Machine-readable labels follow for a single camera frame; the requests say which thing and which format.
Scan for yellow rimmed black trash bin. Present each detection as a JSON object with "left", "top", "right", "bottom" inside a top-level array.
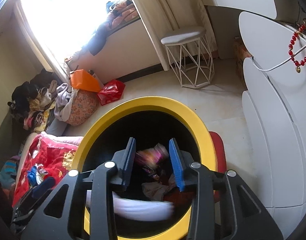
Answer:
[{"left": 72, "top": 96, "right": 217, "bottom": 239}]

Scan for red floral bed blanket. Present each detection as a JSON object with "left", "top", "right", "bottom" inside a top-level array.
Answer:
[{"left": 12, "top": 132, "right": 83, "bottom": 206}]

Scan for floral fabric laundry basket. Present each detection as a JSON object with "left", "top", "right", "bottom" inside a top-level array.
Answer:
[{"left": 66, "top": 90, "right": 99, "bottom": 126}]

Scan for red plastic bag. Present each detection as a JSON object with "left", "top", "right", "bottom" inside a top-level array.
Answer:
[{"left": 97, "top": 80, "right": 125, "bottom": 106}]

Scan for grey lavender garment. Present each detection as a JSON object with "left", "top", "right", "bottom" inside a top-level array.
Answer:
[{"left": 54, "top": 83, "right": 79, "bottom": 122}]

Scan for orange paper bag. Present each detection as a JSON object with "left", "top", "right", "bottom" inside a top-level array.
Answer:
[{"left": 70, "top": 69, "right": 101, "bottom": 93}]

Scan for pile of clothes on bed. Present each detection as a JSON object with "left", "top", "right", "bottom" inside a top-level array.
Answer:
[{"left": 8, "top": 69, "right": 62, "bottom": 133}]

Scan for clothes on window sill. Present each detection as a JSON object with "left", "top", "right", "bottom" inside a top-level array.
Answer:
[{"left": 86, "top": 0, "right": 141, "bottom": 56}]

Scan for cream window curtain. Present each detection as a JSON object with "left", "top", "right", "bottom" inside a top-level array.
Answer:
[{"left": 133, "top": 0, "right": 218, "bottom": 71}]

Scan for white wire frame stool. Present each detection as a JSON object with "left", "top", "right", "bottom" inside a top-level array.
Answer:
[{"left": 161, "top": 26, "right": 215, "bottom": 89}]

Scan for red bead bracelet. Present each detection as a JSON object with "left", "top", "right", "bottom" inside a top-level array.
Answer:
[{"left": 287, "top": 23, "right": 306, "bottom": 74}]

